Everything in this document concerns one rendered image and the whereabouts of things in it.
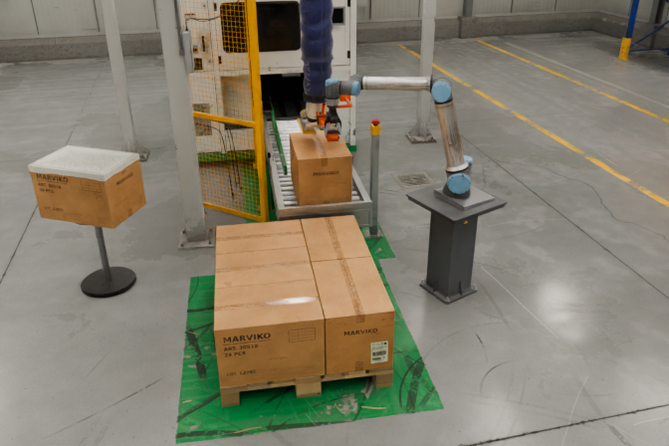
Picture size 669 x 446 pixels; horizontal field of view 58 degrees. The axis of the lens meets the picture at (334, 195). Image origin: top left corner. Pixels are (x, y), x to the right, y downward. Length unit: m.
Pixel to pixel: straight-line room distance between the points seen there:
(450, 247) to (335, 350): 1.23
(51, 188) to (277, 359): 2.02
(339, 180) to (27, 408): 2.45
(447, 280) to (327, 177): 1.14
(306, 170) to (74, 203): 1.61
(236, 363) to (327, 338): 0.52
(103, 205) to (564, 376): 3.14
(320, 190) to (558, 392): 2.07
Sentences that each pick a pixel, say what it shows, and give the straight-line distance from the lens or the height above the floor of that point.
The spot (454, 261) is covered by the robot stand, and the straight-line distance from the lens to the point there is 4.35.
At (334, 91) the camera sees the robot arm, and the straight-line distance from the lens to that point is 3.87.
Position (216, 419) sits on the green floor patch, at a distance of 3.64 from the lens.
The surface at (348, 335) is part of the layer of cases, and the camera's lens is 3.46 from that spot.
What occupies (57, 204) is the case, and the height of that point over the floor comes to 0.75.
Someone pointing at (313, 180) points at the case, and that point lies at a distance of 4.40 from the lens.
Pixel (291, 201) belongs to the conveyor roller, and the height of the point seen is 0.55.
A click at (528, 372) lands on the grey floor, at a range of 4.01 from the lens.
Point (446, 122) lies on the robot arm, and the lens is 3.82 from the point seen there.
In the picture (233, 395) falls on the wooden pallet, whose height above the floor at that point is 0.08.
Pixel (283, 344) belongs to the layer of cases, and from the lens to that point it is 3.43.
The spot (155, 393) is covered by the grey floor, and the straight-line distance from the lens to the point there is 3.87.
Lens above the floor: 2.56
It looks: 25 degrees down
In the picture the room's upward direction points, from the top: straight up
